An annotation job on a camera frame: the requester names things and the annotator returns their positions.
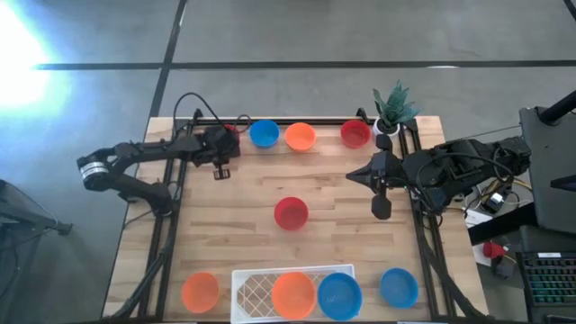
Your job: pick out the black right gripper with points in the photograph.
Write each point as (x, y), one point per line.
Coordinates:
(389, 173)

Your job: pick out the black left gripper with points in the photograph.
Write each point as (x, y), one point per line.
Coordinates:
(216, 144)

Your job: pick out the blue plastic mini bowl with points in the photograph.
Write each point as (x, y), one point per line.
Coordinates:
(264, 133)
(398, 288)
(339, 297)

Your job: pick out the orange plastic mini bowl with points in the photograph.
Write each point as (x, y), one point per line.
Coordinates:
(300, 137)
(294, 296)
(200, 292)

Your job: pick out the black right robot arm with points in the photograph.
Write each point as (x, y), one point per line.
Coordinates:
(463, 162)

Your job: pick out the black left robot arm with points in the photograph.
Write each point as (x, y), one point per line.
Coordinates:
(135, 150)

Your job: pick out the green plant in white pot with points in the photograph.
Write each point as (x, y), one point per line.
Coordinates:
(393, 108)

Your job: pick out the white paper sheet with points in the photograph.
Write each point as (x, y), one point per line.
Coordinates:
(477, 219)

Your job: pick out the white power adapter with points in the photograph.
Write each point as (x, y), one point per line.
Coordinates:
(496, 198)

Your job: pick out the white plastic lattice basket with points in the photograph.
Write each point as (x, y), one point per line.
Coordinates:
(252, 271)

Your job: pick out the small red object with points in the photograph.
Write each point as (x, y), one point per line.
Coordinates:
(492, 249)

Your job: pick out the dark grey monitor panel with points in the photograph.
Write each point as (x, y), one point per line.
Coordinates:
(544, 157)

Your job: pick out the dark metal stand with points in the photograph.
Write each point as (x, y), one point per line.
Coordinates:
(45, 223)

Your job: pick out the black monitor pole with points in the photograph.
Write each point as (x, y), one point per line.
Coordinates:
(560, 108)

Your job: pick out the backlit black keyboard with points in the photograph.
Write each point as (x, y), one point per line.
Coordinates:
(551, 281)

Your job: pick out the black aluminium table frame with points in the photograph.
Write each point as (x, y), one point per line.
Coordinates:
(324, 121)

